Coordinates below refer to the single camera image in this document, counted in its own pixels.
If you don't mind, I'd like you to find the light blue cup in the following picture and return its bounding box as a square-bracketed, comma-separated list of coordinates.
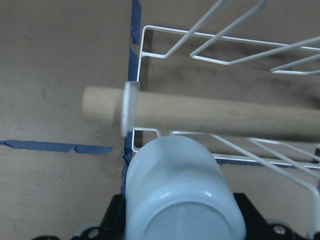
[125, 135, 247, 240]

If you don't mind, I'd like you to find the wooden rack rod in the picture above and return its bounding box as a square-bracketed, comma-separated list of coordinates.
[82, 83, 320, 143]

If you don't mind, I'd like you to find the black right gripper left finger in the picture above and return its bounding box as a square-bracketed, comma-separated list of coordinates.
[32, 193, 127, 240]

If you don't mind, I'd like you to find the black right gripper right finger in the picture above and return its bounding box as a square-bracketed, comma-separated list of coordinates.
[233, 192, 306, 240]

